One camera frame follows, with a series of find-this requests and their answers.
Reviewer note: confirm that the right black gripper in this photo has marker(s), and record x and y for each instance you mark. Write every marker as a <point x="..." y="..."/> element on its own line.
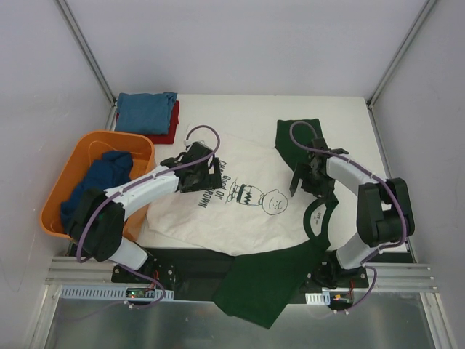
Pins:
<point x="305" y="174"/>

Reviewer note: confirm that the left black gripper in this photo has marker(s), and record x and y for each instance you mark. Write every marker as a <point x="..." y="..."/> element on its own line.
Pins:
<point x="209" y="174"/>

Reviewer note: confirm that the white and green t-shirt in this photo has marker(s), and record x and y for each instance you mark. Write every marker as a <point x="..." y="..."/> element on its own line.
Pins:
<point x="275" y="237"/>

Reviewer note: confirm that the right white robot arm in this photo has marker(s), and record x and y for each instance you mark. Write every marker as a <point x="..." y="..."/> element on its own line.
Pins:
<point x="384" y="217"/>

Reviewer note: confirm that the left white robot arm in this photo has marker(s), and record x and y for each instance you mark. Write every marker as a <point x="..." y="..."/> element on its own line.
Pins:
<point x="97" y="226"/>

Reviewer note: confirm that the folded red t-shirt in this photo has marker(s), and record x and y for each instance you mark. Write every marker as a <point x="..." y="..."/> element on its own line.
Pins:
<point x="170" y="131"/>

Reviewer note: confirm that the orange plastic basket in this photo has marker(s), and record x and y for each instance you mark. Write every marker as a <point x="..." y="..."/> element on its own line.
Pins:
<point x="88" y="149"/>

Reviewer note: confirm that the folded light blue t-shirt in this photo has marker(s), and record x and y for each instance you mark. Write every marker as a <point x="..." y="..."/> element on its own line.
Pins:
<point x="129" y="102"/>

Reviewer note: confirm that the dark blue t-shirt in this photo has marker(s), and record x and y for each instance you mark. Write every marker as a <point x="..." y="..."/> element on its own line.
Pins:
<point x="111" y="170"/>

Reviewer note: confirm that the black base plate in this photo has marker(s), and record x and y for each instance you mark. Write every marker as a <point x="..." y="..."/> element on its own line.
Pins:
<point x="198" y="273"/>

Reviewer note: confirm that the right aluminium frame post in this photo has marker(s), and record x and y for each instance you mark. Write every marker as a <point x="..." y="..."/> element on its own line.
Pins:
<point x="420" y="19"/>

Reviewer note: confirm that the aluminium frame post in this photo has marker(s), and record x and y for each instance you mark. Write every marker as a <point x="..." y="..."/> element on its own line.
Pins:
<point x="83" y="45"/>
<point x="420" y="19"/>

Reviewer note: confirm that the right white cable duct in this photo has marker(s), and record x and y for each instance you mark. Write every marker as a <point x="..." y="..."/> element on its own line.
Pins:
<point x="323" y="298"/>

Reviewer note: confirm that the white cable duct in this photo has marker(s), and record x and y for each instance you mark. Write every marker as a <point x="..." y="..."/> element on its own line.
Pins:
<point x="323" y="298"/>
<point x="115" y="293"/>

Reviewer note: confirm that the left white cable duct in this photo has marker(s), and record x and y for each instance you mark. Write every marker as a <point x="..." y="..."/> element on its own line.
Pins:
<point x="115" y="293"/>

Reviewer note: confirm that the aluminium front rail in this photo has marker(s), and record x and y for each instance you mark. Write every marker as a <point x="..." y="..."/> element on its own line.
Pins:
<point x="414" y="278"/>

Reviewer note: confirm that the left aluminium frame post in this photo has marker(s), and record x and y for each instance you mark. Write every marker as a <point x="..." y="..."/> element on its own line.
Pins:
<point x="83" y="45"/>

